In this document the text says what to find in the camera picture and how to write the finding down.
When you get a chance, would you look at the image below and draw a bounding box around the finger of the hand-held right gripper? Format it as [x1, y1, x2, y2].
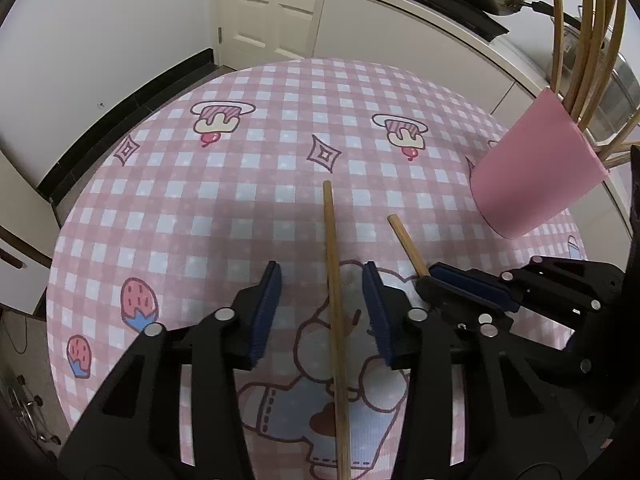
[416, 275, 599, 357]
[429, 256, 627, 312]

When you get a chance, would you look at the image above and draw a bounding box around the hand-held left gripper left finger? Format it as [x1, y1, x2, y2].
[60, 260, 283, 480]

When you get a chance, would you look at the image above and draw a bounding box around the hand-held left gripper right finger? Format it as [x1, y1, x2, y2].
[362, 260, 571, 480]

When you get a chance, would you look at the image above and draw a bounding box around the wooden chopstick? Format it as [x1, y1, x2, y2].
[322, 180, 352, 480]
[387, 214, 431, 279]

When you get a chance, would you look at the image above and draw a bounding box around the pink paper cup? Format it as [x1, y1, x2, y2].
[469, 87, 611, 241]

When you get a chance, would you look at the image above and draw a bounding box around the bunch of wooden chopsticks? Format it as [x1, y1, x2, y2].
[547, 0, 640, 168]

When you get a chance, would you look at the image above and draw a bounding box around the pink checkered tablecloth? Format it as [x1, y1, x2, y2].
[45, 57, 631, 480]

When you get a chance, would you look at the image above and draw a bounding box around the steel pot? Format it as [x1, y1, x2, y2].
[560, 24, 640, 142]

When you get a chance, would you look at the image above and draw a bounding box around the white kitchen counter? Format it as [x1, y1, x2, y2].
[310, 0, 640, 241]

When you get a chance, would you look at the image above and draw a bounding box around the white cabinet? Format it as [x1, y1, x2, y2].
[0, 149, 57, 317]

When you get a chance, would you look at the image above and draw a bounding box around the black stove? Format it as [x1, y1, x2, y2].
[370, 0, 511, 44]

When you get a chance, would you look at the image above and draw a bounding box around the white door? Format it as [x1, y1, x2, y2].
[219, 0, 347, 69]

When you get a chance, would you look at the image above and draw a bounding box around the black cable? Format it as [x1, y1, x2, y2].
[0, 309, 30, 357]

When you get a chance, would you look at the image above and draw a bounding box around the metal wire frame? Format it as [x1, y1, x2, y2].
[0, 374, 57, 447]

